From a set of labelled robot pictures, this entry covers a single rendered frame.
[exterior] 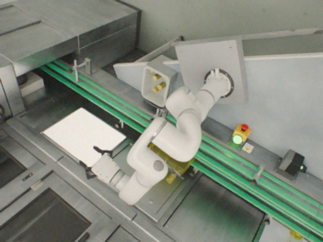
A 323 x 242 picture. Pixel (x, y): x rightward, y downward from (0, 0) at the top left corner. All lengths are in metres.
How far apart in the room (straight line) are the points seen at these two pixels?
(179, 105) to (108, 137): 0.83
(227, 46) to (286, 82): 0.31
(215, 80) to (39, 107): 1.25
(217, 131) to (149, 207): 0.54
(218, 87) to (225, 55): 0.15
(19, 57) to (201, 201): 1.34
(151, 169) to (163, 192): 0.65
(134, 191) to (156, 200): 0.47
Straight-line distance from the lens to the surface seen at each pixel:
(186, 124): 0.90
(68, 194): 1.57
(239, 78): 1.30
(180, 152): 0.85
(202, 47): 1.32
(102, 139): 1.72
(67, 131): 1.78
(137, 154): 0.88
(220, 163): 1.48
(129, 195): 1.06
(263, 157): 1.48
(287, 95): 1.33
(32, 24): 2.20
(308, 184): 1.51
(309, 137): 1.43
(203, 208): 1.57
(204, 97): 1.17
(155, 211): 1.46
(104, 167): 1.22
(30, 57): 1.85
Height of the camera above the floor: 1.90
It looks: 40 degrees down
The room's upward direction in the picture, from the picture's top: 132 degrees counter-clockwise
